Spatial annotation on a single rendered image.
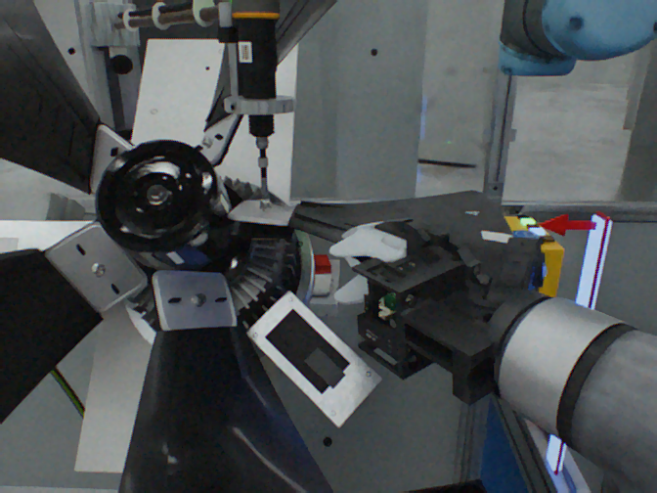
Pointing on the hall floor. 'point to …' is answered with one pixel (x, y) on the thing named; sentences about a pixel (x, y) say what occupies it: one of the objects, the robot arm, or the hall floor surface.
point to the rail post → (475, 439)
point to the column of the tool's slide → (101, 99)
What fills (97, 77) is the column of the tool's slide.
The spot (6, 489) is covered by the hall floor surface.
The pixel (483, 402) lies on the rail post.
